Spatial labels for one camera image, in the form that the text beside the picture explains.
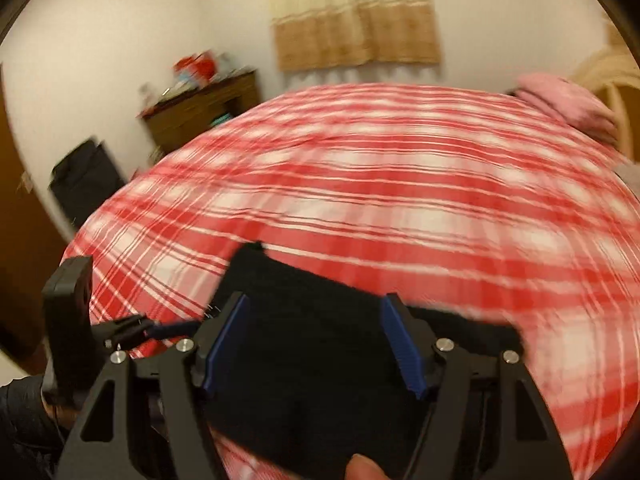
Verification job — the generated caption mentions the black pants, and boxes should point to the black pants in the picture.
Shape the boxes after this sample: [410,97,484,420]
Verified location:
[204,242,524,480]

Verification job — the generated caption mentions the person's left hand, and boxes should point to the person's left hand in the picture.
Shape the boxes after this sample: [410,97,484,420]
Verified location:
[0,375,68,479]

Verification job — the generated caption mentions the person's right hand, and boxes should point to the person's right hand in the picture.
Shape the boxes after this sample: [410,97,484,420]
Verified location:
[344,454,388,480]

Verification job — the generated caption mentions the brown wooden door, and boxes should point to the brown wooden door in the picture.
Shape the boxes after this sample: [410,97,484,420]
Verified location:
[0,64,68,376]

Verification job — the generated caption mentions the brown wooden desk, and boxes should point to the brown wooden desk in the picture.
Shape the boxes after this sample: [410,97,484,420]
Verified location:
[140,70,262,154]

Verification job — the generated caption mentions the red plaid bed cover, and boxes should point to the red plaid bed cover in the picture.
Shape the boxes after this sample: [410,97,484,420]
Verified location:
[66,84,639,479]

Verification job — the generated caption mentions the grey striped pillow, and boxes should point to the grey striped pillow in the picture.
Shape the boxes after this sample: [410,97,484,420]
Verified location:
[614,164,640,198]

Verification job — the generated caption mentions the red items on desk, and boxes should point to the red items on desk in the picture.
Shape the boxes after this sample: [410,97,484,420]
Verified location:
[172,50,234,88]

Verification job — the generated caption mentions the pink folded blanket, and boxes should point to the pink folded blanket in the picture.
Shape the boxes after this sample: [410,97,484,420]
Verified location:
[514,73,620,144]

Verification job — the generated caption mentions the cream wooden headboard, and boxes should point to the cream wooden headboard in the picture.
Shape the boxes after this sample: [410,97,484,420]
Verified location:
[570,18,640,162]

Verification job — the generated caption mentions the beige patterned curtain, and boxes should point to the beige patterned curtain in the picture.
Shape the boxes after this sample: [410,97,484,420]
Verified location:
[269,0,442,73]

